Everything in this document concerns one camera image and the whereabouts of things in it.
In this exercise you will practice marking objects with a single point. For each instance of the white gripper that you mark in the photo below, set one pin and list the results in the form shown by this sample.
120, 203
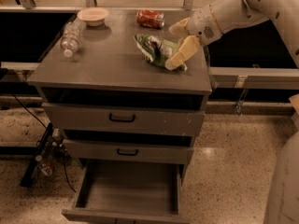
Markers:
202, 24

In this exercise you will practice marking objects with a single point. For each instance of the green jalapeno chip bag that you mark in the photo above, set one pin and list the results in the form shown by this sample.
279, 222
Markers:
157, 51

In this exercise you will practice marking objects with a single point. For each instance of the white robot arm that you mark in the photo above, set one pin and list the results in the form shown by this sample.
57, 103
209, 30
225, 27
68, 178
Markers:
282, 205

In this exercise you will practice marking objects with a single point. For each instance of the grey drawer cabinet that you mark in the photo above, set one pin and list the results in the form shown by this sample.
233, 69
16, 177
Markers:
110, 71

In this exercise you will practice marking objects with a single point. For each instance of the grey top drawer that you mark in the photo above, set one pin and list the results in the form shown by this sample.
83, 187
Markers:
124, 120

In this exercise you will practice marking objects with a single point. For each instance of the grey middle drawer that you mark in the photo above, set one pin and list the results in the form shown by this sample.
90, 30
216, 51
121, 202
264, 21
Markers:
128, 152

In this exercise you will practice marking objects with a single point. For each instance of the grey open bottom drawer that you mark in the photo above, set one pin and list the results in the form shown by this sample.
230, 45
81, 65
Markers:
127, 192

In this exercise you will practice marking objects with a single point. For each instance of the red soda can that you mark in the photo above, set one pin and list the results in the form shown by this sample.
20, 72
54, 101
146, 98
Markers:
150, 18

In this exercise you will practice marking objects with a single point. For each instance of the white bowl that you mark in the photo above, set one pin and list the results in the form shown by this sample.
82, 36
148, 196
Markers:
93, 16

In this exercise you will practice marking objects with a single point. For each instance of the clear plastic water bottle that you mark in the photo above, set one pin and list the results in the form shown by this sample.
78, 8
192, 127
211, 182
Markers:
70, 41

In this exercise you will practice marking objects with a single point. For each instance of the plastic bottle on floor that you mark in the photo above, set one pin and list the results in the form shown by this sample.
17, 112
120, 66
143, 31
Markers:
44, 160

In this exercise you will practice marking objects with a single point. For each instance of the metal railing frame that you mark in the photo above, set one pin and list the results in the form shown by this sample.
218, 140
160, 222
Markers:
226, 67

